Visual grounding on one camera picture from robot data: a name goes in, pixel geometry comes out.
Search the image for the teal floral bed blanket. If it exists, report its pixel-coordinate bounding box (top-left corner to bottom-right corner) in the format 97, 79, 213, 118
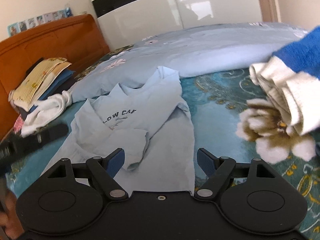
4, 44, 320, 234

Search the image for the blue folded cloth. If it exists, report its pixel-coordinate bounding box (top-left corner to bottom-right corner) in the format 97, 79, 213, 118
36, 69, 75, 101

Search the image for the orange wooden headboard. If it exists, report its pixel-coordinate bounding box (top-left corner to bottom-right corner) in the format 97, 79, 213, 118
1, 14, 110, 137

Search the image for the white towel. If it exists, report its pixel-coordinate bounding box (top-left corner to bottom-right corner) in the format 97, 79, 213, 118
21, 90, 72, 138

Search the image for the light blue floral quilt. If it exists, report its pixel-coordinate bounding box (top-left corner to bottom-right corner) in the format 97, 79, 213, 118
69, 23, 307, 102

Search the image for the yellow patterned pillow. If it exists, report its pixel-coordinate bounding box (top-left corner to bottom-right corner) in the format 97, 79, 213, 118
8, 57, 71, 111

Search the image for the white glossy wardrobe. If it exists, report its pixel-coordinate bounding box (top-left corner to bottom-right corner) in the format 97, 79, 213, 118
91, 0, 263, 49

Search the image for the row of photo cards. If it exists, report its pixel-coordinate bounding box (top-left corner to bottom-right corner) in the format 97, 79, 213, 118
7, 7, 73, 37

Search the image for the wooden door frame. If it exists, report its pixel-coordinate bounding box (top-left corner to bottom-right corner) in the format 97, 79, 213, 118
259, 0, 281, 22

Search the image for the blue and white sweater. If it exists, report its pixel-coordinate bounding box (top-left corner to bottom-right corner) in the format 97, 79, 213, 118
249, 27, 319, 135

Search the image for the light blue printed shirt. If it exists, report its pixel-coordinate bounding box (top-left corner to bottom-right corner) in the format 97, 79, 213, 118
48, 67, 195, 193

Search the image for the pink checked cloth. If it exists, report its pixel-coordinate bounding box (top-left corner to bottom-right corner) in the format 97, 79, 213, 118
12, 115, 24, 134

